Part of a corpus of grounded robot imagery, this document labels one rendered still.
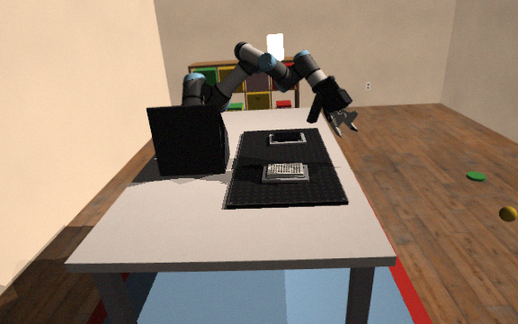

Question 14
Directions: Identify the cream well plate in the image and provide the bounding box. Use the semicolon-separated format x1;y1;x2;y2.
267;163;304;178

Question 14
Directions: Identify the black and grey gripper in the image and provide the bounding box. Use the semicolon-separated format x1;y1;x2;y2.
312;76;358;138

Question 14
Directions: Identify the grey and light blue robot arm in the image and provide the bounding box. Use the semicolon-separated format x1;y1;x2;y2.
182;41;326;123

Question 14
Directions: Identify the white rectangular frame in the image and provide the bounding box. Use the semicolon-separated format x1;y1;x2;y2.
270;133;307;146

